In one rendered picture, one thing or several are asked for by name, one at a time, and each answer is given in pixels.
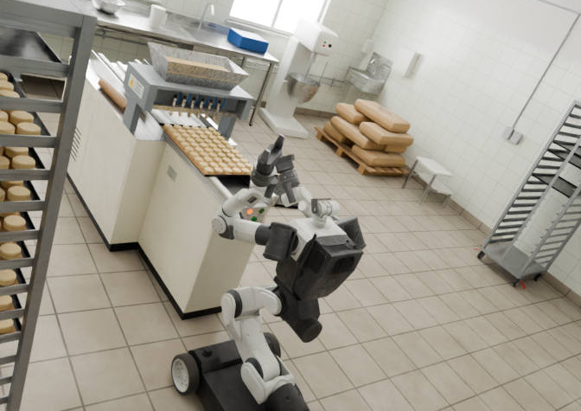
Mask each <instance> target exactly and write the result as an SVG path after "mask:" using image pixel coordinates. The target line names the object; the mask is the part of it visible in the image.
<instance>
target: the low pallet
mask: <svg viewBox="0 0 581 411"><path fill-rule="evenodd" d="M314 128H315V129H316V130H317V131H318V133H317V135H316V138H318V139H319V140H320V141H329V142H332V143H333V144H335V145H336V146H337V147H338V149H337V151H336V153H335V154H337V155H338V156H339V157H351V158H352V159H353V160H354V161H356V162H357V163H358V164H359V165H360V166H359V168H358V170H357V171H358V172H360V173H361V174H362V175H371V176H394V177H402V175H403V173H404V174H406V175H408V174H409V171H407V170H406V169H404V168H403V167H379V166H369V165H368V164H367V163H365V162H364V161H363V160H361V159H360V158H359V157H357V156H356V155H355V154H354V153H353V152H352V147H353V146H354V144H344V143H339V142H338V141H337V140H335V139H334V138H333V137H331V136H330V135H329V134H328V133H326V132H325V131H324V130H323V129H322V128H321V127H314Z"/></svg>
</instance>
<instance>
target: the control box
mask: <svg viewBox="0 0 581 411"><path fill-rule="evenodd" d="M249 209H252V213H251V214H247V212H248V210H249ZM261 209H264V212H263V213H262V214H260V213H259V211H260V210H261ZM267 209H268V205H267V204H266V203H258V204H256V205H255V206H254V207H252V208H249V207H247V206H245V207H244V208H243V209H242V210H241V213H242V215H243V216H244V217H245V220H246V221H250V222H252V218H253V217H257V221H255V222H258V223H262V221H263V219H264V217H265V213H266V210H267Z"/></svg>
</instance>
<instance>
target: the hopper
mask: <svg viewBox="0 0 581 411"><path fill-rule="evenodd" d="M148 45H149V49H150V56H151V59H152V63H153V68H154V70H155V71H156V72H157V73H158V74H159V75H160V76H161V77H162V78H163V79H164V80H165V81H169V82H175V83H182V84H188V85H193V86H199V87H211V88H217V89H223V90H229V91H232V90H233V89H234V88H235V87H236V86H238V84H239V83H241V82H242V81H243V80H244V79H246V78H247V77H248V76H249V74H248V73H246V72H245V71H244V70H242V69H241V68H240V67H238V66H237V65H236V64H234V63H233V62H232V61H230V60H229V59H227V58H226V57H221V56H217V55H209V54H204V53H199V52H195V51H190V50H186V49H181V48H173V47H169V46H164V45H160V44H155V43H150V42H148Z"/></svg>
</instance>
